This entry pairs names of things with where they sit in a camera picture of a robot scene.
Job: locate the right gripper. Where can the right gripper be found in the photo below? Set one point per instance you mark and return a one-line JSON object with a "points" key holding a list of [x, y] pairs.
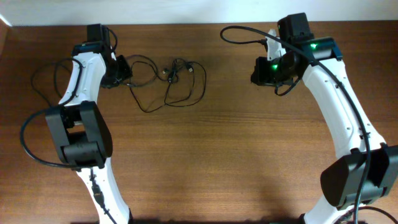
{"points": [[261, 73]]}

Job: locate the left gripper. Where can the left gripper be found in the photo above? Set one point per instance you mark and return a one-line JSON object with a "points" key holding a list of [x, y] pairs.
{"points": [[121, 70]]}

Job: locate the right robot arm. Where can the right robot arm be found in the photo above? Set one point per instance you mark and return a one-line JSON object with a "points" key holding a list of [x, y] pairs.
{"points": [[366, 166]]}

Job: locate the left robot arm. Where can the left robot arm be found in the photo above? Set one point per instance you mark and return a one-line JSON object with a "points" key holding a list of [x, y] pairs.
{"points": [[82, 139]]}

